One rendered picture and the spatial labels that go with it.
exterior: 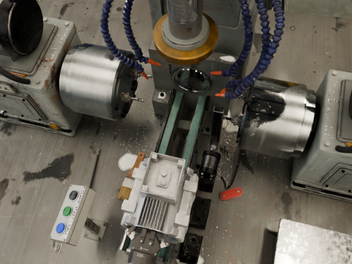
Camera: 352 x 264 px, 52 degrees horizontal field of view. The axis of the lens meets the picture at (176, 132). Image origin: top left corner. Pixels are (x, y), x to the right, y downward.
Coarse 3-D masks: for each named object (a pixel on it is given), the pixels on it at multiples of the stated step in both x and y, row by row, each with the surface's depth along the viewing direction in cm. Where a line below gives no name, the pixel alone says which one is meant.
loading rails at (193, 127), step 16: (176, 96) 140; (208, 96) 138; (176, 112) 137; (176, 128) 141; (192, 128) 134; (208, 128) 143; (160, 144) 131; (192, 144) 131; (192, 160) 127; (128, 240) 117; (160, 240) 117; (160, 256) 115; (176, 256) 124
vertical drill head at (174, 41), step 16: (176, 0) 84; (192, 0) 84; (176, 16) 89; (192, 16) 89; (208, 16) 102; (160, 32) 100; (176, 32) 95; (192, 32) 94; (208, 32) 98; (160, 48) 98; (176, 48) 97; (192, 48) 97; (208, 48) 97; (192, 64) 103
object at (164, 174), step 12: (156, 156) 102; (168, 156) 102; (156, 168) 104; (168, 168) 104; (180, 168) 104; (144, 180) 100; (156, 180) 102; (168, 180) 101; (180, 180) 100; (144, 192) 98; (156, 192) 101; (168, 192) 101
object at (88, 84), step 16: (80, 48) 122; (96, 48) 122; (64, 64) 120; (80, 64) 118; (96, 64) 118; (112, 64) 117; (64, 80) 120; (80, 80) 118; (96, 80) 117; (112, 80) 116; (128, 80) 127; (64, 96) 123; (80, 96) 120; (96, 96) 118; (112, 96) 117; (128, 96) 122; (80, 112) 128; (96, 112) 123; (112, 112) 121
